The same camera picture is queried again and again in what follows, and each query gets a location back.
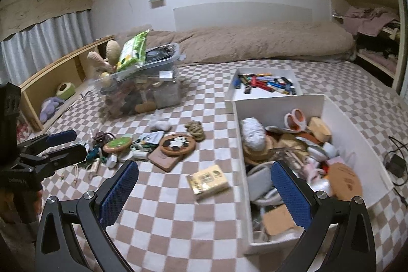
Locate checkered bed blanket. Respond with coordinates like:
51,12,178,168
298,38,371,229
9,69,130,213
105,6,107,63
19,60,408,272

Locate grey pouch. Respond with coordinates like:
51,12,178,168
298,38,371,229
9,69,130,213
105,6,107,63
247,168,276,199

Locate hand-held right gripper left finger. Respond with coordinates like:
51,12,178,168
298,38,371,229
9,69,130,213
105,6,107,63
34,160,140,272

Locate grey curtain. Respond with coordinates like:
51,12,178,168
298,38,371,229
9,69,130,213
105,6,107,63
0,9,94,88

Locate shallow white tray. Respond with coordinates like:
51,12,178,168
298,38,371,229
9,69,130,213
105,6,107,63
224,67,306,102

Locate wooden bedside shelf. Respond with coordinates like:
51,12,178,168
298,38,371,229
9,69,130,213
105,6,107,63
19,35,115,132

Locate white fluffy ball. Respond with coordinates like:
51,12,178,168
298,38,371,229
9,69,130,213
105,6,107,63
240,118,266,151

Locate white charger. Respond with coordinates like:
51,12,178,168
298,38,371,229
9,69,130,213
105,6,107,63
129,148,150,161

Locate brown fluffy duvet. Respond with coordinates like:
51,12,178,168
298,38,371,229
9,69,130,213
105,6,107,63
113,20,357,66

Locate small wooden box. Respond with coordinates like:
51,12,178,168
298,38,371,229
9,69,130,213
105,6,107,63
308,116,332,143

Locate round cork lid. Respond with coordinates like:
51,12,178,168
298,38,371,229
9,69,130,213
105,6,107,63
327,163,363,201

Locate green snack packet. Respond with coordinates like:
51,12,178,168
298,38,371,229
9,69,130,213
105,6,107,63
115,30,150,72

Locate pile of colourful lighters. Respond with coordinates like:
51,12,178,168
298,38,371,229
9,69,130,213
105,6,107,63
235,73,295,96

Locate green round cushion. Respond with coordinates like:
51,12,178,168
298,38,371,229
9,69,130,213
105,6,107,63
56,82,76,99

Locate dark brown hair ties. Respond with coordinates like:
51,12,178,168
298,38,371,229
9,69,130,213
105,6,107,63
92,131,115,145

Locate brown plush toy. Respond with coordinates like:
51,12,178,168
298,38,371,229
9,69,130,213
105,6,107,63
87,40,122,75

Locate clear plastic storage bin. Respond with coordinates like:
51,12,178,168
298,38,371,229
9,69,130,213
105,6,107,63
92,43,186,119

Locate grey fluffy lump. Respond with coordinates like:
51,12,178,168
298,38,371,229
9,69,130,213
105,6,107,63
149,120,171,132

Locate yellow tissue packet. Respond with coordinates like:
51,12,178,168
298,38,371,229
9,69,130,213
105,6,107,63
186,164,231,202

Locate large white cardboard box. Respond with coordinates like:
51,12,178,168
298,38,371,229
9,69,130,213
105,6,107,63
232,94,396,255

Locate round wooden panda coaster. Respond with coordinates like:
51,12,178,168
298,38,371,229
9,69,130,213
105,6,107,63
158,133,195,158

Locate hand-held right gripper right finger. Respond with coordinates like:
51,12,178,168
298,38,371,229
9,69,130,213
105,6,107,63
270,160,378,272

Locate brown wooden board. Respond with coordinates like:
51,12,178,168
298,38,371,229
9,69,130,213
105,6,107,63
147,148,184,172

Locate purple plush toy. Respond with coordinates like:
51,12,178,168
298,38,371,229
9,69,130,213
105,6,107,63
40,97,66,123

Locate green round wooden coaster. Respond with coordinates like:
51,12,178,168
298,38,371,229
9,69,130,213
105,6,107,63
103,137,133,154

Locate pink clothes pile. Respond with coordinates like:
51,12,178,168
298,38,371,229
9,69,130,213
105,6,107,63
342,6,400,37

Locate knotted brown rope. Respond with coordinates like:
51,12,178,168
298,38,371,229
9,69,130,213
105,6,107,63
186,121,205,143

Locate beige curtain valance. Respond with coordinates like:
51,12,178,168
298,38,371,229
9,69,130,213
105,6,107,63
0,0,93,41

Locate brown cardboard piece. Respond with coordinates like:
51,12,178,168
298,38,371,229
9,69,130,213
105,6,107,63
261,205,297,236

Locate black power adapter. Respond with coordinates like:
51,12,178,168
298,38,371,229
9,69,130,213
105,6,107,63
384,153,407,178

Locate black cable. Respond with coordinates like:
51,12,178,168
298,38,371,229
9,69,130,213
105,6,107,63
381,136,408,205

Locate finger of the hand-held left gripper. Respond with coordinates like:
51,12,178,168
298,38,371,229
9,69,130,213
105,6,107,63
19,144,88,178
17,129,78,158

